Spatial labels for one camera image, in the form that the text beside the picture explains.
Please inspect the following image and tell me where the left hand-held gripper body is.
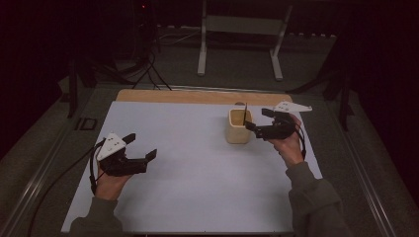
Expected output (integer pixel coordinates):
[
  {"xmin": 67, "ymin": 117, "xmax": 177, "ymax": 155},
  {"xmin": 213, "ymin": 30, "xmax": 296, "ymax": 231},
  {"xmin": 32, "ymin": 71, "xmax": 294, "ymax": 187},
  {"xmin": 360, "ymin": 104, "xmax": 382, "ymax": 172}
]
[{"xmin": 95, "ymin": 131, "xmax": 148, "ymax": 178}]

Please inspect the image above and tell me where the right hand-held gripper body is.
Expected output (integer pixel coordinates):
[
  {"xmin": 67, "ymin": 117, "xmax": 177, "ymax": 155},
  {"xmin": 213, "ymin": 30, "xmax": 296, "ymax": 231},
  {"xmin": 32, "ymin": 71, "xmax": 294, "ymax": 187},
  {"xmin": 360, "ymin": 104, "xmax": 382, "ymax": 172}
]
[{"xmin": 254, "ymin": 100, "xmax": 313, "ymax": 141}]

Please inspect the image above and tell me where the beige square cup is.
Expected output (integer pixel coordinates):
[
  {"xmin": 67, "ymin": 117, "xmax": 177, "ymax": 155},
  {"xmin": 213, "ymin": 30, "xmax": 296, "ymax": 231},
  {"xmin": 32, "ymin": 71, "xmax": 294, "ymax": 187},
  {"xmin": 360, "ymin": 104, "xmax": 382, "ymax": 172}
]
[{"xmin": 224, "ymin": 108, "xmax": 255, "ymax": 145}]

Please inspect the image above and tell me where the person's right hand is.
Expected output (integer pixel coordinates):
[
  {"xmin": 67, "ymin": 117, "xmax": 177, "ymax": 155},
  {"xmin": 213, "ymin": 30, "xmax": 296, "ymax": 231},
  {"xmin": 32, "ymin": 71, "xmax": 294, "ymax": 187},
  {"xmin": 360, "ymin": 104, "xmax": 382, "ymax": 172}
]
[{"xmin": 268, "ymin": 113, "xmax": 306, "ymax": 169}]

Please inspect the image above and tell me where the person's left hand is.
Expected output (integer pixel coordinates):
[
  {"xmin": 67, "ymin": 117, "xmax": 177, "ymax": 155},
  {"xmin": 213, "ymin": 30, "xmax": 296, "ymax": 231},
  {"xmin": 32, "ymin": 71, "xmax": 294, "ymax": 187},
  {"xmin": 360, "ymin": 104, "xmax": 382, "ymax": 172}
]
[{"xmin": 93, "ymin": 162, "xmax": 133, "ymax": 202}]

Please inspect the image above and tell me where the white table mat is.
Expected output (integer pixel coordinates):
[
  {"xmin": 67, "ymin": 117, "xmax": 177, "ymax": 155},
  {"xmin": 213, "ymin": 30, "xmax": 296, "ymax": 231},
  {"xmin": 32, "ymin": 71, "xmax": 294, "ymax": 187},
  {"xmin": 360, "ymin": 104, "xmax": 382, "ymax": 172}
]
[{"xmin": 60, "ymin": 100, "xmax": 324, "ymax": 234}]

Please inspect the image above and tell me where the black stand leg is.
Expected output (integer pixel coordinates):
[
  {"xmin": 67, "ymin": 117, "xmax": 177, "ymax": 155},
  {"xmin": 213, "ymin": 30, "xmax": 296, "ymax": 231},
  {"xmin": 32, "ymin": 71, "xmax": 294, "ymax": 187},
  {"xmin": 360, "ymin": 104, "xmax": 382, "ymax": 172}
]
[
  {"xmin": 66, "ymin": 58, "xmax": 81, "ymax": 119},
  {"xmin": 286, "ymin": 65, "xmax": 356, "ymax": 131}
]

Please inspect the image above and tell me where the white metal stand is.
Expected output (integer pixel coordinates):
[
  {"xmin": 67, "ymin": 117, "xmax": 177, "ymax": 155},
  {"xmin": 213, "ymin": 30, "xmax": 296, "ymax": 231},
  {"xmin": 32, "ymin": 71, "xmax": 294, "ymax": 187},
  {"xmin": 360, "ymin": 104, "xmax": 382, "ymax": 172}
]
[{"xmin": 196, "ymin": 0, "xmax": 293, "ymax": 82}]

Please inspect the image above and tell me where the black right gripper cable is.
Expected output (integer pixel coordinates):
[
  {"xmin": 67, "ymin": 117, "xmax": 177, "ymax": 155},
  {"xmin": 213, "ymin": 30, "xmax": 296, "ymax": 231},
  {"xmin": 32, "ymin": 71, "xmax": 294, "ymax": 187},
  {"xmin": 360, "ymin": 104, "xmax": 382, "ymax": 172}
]
[{"xmin": 293, "ymin": 121, "xmax": 307, "ymax": 161}]

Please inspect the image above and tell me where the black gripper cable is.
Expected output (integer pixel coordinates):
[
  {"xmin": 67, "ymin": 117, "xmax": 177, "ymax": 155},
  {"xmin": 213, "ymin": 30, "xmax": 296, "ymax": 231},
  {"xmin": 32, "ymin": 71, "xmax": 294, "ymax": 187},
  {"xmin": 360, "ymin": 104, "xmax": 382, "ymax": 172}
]
[
  {"xmin": 293, "ymin": 121, "xmax": 307, "ymax": 161},
  {"xmin": 27, "ymin": 139, "xmax": 107, "ymax": 237}
]

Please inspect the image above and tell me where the black rectangular floor frame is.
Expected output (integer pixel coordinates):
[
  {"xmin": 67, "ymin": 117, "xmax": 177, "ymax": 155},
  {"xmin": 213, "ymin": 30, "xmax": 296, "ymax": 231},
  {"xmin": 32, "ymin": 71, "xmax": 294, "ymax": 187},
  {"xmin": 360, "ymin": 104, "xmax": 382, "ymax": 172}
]
[{"xmin": 74, "ymin": 117, "xmax": 99, "ymax": 132}]

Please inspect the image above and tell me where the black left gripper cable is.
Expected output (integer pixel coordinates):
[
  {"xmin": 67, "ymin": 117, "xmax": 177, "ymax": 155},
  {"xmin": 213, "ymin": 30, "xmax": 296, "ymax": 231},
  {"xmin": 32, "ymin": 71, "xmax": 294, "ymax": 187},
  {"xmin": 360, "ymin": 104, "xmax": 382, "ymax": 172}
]
[{"xmin": 27, "ymin": 139, "xmax": 107, "ymax": 237}]

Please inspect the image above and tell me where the bundle of black floor cables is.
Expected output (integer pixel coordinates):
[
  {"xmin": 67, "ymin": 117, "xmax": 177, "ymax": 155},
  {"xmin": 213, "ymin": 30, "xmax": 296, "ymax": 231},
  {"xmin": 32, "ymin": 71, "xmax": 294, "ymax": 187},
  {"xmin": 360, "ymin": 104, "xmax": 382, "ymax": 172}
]
[{"xmin": 108, "ymin": 48, "xmax": 173, "ymax": 91}]

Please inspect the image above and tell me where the metal floor rail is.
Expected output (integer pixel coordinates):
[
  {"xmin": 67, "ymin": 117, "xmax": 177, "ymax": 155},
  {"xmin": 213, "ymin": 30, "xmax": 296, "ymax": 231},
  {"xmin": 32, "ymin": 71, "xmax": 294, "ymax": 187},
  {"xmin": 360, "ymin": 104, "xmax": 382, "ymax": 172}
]
[
  {"xmin": 0, "ymin": 86, "xmax": 100, "ymax": 237},
  {"xmin": 324, "ymin": 97, "xmax": 398, "ymax": 237}
]

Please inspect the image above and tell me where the white floor cable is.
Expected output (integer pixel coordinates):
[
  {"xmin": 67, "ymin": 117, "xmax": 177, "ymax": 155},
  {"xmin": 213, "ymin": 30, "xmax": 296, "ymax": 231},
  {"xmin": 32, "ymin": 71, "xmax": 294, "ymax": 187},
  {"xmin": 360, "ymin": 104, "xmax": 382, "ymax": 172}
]
[{"xmin": 157, "ymin": 30, "xmax": 203, "ymax": 46}]

